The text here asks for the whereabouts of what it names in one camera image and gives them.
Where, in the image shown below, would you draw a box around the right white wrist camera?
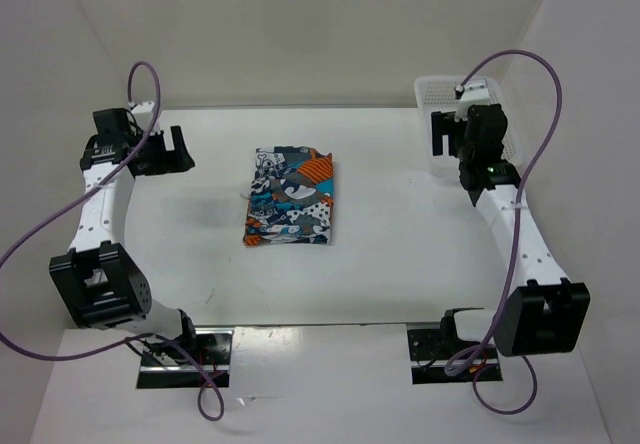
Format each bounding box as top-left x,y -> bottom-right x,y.
454,79 -> 491,121

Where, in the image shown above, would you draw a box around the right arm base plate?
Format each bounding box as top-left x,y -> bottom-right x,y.
406,323 -> 503,385

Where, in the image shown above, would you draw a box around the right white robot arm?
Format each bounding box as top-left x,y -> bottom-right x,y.
431,104 -> 591,357

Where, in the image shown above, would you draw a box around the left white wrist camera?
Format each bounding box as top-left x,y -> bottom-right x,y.
126,101 -> 155,141

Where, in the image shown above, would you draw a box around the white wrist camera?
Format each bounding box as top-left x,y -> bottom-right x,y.
454,79 -> 491,121
126,101 -> 155,141

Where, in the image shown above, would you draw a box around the colourful patterned shorts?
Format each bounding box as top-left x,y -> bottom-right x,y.
243,146 -> 334,247

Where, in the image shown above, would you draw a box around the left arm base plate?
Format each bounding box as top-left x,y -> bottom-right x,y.
136,327 -> 234,390

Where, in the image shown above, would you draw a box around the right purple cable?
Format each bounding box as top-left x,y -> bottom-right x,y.
444,49 -> 564,414

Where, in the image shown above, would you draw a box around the white plastic basket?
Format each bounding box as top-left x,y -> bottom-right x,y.
414,75 -> 524,182

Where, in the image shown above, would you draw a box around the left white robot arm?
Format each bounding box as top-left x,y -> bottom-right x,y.
49,101 -> 200,364

